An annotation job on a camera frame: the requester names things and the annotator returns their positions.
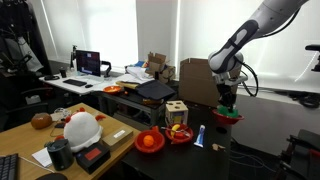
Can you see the black armchair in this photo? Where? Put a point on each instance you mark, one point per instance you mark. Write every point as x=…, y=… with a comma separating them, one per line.
x=23, y=106

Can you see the small black keyboard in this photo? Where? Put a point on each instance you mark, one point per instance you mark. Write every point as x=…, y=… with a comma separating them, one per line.
x=74, y=82

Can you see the wooden shape sorter box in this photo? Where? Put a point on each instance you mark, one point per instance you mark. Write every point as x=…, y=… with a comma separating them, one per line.
x=176, y=111

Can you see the brown ball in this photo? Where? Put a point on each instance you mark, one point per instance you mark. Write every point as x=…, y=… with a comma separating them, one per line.
x=41, y=120

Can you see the black folder stack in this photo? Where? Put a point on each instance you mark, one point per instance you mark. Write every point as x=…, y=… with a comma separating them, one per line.
x=155, y=90

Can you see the black cylinder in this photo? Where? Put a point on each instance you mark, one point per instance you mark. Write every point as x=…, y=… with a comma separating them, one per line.
x=60, y=155

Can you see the white paper note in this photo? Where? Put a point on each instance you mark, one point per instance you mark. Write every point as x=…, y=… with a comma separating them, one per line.
x=41, y=156

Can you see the wooden desk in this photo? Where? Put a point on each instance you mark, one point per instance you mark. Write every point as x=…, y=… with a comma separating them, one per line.
x=20, y=140

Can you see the black mouse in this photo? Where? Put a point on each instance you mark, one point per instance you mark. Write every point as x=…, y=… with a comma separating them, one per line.
x=88, y=86

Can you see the large black keyboard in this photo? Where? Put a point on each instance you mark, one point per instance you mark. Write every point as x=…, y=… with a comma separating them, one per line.
x=8, y=166

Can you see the black box red label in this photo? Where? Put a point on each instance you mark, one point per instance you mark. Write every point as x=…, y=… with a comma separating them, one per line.
x=93, y=156

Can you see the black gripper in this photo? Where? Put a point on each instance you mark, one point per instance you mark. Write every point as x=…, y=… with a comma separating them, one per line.
x=227, y=91

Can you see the black monitor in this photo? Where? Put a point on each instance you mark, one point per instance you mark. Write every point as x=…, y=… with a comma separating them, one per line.
x=88, y=62

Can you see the white desk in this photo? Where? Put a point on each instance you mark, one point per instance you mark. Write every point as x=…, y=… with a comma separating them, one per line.
x=66, y=86

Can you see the white paper pile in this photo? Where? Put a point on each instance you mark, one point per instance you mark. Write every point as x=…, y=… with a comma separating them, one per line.
x=138, y=74

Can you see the small hand tool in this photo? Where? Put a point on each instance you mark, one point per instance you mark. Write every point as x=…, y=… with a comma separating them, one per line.
x=182, y=132

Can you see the black desk stand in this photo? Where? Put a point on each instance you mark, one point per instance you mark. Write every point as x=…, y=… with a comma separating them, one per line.
x=73, y=56

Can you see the large cardboard box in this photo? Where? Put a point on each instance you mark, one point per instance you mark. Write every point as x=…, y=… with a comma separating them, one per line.
x=196, y=83

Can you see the orange ball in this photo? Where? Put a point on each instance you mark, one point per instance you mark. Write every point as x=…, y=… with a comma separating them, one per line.
x=148, y=140

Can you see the small cardboard box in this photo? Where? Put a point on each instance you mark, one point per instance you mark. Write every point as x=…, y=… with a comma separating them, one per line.
x=160, y=66

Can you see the black oval case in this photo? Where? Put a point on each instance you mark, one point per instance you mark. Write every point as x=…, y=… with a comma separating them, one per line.
x=51, y=176

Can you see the black mug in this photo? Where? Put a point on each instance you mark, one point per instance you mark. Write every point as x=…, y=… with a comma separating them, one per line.
x=63, y=72

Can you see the yellow banana toy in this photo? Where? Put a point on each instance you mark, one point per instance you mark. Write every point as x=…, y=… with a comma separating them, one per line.
x=175, y=129

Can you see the white blue toothpaste tube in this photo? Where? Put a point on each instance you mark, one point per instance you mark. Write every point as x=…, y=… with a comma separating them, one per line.
x=200, y=136

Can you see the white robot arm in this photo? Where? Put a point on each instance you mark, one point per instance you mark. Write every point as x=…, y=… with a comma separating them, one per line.
x=266, y=13

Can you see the glass jar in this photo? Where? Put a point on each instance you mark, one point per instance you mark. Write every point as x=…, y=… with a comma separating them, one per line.
x=61, y=114

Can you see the black metal cart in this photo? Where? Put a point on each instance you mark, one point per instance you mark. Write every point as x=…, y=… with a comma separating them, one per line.
x=133, y=103

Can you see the green rubber toy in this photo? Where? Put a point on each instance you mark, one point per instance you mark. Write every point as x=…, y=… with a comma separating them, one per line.
x=230, y=113

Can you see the white plush toy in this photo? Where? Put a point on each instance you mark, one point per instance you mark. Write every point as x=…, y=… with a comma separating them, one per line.
x=81, y=131

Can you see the red plastic bowl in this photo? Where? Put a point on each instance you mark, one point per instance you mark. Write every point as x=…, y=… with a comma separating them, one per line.
x=180, y=140
x=228, y=120
x=140, y=144

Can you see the flat tan box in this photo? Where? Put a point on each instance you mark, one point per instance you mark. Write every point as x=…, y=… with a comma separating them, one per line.
x=116, y=138

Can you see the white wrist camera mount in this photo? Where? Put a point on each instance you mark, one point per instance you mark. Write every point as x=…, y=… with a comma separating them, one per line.
x=238, y=79

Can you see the orange bowl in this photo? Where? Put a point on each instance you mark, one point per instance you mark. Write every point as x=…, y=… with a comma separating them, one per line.
x=112, y=89

